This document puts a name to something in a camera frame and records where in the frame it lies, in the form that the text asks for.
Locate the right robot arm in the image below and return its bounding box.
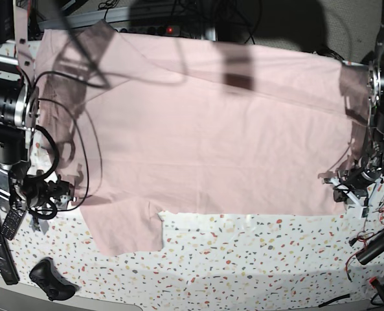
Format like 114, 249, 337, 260
0, 1, 75, 240

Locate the black cylinder tool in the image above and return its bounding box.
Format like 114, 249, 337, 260
356, 229, 384, 265

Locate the pink T-shirt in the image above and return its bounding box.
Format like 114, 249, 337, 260
36, 22, 367, 256

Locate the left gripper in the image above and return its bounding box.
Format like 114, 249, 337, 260
321, 158, 382, 219

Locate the black game controller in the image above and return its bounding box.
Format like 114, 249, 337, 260
29, 257, 78, 301

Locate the red tipped black tool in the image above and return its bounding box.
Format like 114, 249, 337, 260
369, 277, 384, 306

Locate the black cordless phone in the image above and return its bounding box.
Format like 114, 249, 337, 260
1, 208, 26, 240

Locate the terrazzo patterned table cloth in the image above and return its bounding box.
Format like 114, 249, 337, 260
10, 207, 384, 310

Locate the black cable bottom right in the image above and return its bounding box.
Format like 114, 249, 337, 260
317, 293, 351, 308

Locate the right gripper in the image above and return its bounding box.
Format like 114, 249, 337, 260
10, 178, 75, 232

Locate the black power strip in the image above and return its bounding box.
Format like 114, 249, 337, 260
115, 25, 181, 37

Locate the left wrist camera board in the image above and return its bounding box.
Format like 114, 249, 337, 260
360, 207, 370, 218

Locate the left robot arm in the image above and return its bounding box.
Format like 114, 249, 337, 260
322, 1, 384, 218

